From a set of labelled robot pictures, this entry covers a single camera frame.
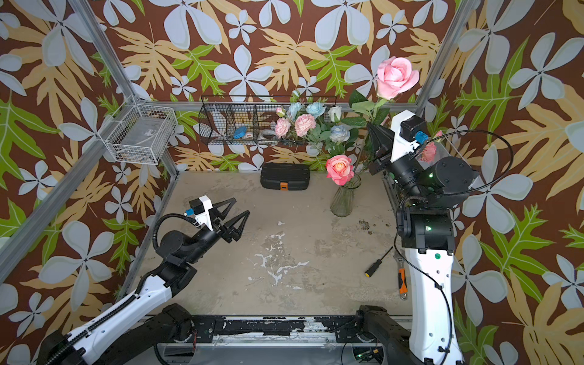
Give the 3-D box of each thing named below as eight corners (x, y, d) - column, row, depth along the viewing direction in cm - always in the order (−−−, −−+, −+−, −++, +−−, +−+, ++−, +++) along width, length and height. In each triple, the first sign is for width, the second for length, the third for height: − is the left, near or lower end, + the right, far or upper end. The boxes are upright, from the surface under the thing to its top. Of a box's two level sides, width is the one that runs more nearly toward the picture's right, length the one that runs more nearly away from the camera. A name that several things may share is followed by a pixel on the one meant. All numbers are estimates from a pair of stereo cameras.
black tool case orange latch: (260, 192, 115) (259, 183, 109) (263, 170, 125) (262, 160, 120) (309, 192, 115) (310, 183, 109) (308, 170, 125) (309, 160, 120)
